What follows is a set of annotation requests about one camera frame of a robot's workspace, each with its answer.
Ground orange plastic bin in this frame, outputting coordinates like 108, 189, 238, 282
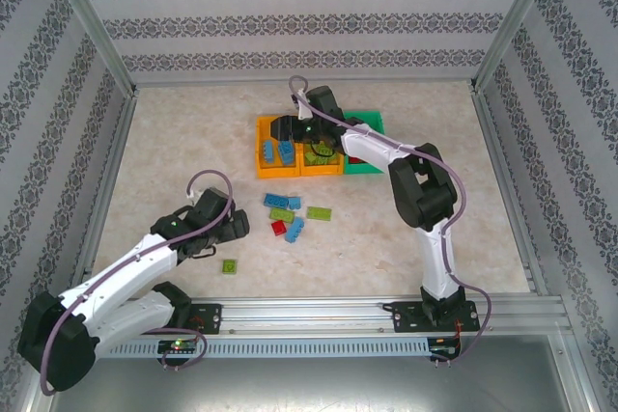
295, 115, 346, 179
253, 115, 303, 179

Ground green plastic bin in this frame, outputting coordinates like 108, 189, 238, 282
339, 110, 388, 177

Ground small circuit board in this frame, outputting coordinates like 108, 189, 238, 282
157, 339, 199, 355
428, 344, 462, 360

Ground grey metal sheet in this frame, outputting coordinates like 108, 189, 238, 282
21, 332, 598, 412

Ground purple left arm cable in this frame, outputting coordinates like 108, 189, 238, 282
41, 169, 237, 397

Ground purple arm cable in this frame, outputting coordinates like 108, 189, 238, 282
41, 169, 237, 397
287, 74, 494, 371

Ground aluminium rear rail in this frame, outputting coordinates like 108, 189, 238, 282
131, 75, 480, 91

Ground aluminium side rail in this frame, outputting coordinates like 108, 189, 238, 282
67, 86, 142, 288
469, 85, 552, 298

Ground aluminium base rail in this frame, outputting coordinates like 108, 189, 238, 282
190, 296, 567, 337

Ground white slotted cable duct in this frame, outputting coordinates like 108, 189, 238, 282
103, 336, 433, 361

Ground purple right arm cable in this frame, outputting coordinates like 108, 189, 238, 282
287, 74, 494, 371

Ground aluminium frame post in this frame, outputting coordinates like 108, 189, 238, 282
469, 0, 566, 93
40, 0, 139, 96

